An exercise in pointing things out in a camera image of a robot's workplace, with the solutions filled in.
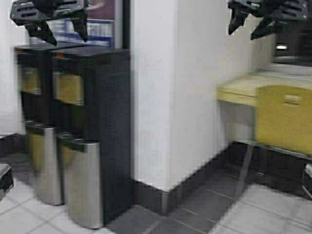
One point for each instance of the black water dispenser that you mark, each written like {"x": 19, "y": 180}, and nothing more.
{"x": 93, "y": 86}
{"x": 36, "y": 84}

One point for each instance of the steel trash bin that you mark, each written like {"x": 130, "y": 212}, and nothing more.
{"x": 82, "y": 180}
{"x": 43, "y": 152}

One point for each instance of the black water dispenser left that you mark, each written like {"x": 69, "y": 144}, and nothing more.
{"x": 36, "y": 84}

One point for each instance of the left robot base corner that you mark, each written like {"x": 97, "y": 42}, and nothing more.
{"x": 6, "y": 180}

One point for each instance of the black water dispenser right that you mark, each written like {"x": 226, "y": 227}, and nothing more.
{"x": 93, "y": 86}

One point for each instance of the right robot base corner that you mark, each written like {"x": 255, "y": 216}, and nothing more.
{"x": 307, "y": 180}

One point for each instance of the steel trash bin right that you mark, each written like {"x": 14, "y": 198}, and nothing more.
{"x": 82, "y": 180}

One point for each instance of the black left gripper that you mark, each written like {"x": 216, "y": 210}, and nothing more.
{"x": 35, "y": 13}

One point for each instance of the steel trash bin left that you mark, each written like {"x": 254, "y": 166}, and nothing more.
{"x": 43, "y": 152}

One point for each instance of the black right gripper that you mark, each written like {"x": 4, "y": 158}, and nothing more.
{"x": 269, "y": 10}

